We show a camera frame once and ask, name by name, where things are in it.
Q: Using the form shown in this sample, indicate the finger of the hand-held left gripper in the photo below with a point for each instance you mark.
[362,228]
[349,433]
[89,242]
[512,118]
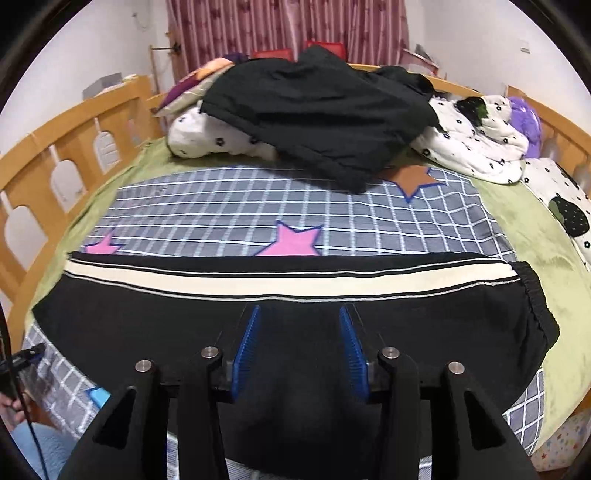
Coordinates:
[28,355]

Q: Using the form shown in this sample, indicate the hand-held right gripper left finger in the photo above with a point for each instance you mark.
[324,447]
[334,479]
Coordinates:
[248,350]

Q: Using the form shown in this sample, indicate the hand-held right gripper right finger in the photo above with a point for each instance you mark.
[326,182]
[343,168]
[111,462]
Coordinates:
[353,350]

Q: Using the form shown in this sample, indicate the black pants with cream stripe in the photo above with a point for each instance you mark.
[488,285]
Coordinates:
[152,318]

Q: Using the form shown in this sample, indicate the person's left hand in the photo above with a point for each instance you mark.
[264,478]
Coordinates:
[10,408]

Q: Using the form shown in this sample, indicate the person's blue jeans leg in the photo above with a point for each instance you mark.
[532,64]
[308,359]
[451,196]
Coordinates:
[37,452]

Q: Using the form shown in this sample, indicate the grey checked star-print bedsheet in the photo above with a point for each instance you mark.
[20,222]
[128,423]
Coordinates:
[221,207]

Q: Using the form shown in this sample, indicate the star-printed white cloth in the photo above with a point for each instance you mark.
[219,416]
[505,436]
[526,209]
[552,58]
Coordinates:
[568,443]

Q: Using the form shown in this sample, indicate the black clothing heap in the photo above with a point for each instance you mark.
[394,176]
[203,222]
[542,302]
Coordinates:
[323,115]

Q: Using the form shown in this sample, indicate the white floral quilt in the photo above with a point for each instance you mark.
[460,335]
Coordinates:
[471,138]

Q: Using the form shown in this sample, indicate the purple and orange pillow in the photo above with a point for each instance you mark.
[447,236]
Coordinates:
[184,90]

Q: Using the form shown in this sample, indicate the grey box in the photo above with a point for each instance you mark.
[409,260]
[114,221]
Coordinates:
[104,85]

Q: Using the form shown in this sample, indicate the purple plush toy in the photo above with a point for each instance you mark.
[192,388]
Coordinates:
[528,120]

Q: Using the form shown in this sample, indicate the red box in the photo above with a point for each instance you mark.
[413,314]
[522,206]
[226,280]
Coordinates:
[272,54]
[330,47]

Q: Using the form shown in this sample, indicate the pinkish box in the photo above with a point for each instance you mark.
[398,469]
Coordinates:
[418,57]

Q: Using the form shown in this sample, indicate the wooden rack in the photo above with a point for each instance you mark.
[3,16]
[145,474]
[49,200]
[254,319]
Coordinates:
[158,64]

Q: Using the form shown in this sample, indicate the pink patterned curtain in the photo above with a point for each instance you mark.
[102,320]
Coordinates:
[277,23]

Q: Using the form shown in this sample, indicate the wooden bed frame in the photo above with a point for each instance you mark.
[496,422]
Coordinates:
[60,124]

